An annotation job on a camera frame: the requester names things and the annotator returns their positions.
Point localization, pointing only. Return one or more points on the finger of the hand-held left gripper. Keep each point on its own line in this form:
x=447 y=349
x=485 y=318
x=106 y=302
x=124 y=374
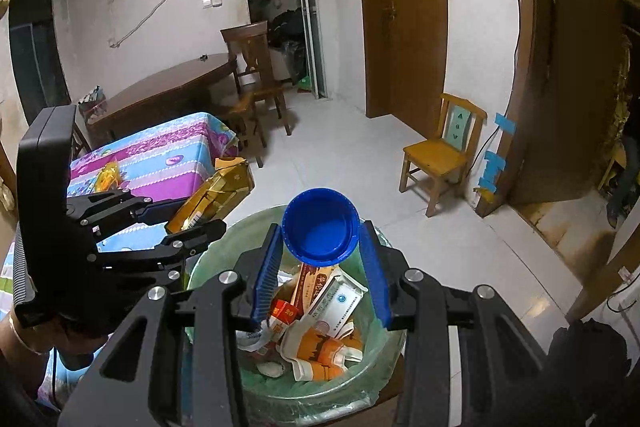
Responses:
x=195 y=239
x=145 y=212

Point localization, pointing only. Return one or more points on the white and orange carton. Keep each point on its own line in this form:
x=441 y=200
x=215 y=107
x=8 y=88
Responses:
x=320 y=352

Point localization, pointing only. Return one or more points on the brown wooden door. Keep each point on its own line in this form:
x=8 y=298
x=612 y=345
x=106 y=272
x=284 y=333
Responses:
x=405 y=17

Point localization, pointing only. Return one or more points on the green lined bin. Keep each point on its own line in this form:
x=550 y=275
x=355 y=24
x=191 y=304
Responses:
x=380 y=357

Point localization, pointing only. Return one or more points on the small light wooden chair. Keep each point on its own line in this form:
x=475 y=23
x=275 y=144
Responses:
x=440 y=154

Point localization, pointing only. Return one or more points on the small orange box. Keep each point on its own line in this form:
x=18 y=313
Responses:
x=284 y=313

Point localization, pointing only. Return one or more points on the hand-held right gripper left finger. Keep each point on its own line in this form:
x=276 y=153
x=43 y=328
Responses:
x=267 y=267

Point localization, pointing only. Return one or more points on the white double wall switch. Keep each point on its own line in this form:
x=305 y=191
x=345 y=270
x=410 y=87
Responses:
x=212 y=1

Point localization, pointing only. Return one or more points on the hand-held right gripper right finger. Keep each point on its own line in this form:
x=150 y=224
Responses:
x=372 y=279

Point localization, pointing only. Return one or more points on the dark wooden chair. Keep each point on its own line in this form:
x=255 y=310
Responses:
x=252 y=72

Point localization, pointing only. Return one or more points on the blue tape piece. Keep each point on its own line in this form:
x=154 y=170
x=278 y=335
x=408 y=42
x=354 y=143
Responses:
x=492 y=169
x=506 y=122

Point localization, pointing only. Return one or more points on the yellow snack bag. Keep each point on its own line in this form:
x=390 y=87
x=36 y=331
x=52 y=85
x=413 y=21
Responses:
x=107 y=177

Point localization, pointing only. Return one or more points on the person's left forearm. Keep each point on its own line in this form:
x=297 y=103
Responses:
x=17 y=357

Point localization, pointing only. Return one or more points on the black bag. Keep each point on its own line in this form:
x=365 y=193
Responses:
x=590 y=372

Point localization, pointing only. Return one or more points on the sliding door closet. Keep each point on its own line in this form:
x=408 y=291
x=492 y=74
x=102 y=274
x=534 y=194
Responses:
x=280 y=7

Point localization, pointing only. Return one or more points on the blue plastic cap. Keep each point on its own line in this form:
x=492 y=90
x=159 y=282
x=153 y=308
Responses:
x=320 y=227

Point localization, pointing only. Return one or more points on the red and beige long box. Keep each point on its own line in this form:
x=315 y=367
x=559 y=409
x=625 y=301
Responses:
x=311 y=287

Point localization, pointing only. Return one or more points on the dark window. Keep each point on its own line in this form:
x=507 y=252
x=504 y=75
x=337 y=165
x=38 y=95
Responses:
x=37 y=52

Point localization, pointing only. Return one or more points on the person's left hand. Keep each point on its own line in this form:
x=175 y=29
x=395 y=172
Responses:
x=55 y=341

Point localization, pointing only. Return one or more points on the golden cardboard box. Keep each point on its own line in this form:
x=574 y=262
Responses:
x=215 y=194

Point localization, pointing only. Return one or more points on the white medicine box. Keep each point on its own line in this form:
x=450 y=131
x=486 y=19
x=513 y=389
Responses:
x=337 y=302

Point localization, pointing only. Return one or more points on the dark wooden door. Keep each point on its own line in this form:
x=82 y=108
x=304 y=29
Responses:
x=570 y=57

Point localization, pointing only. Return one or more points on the dark wooden dining table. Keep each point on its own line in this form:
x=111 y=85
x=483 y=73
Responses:
x=165 y=89

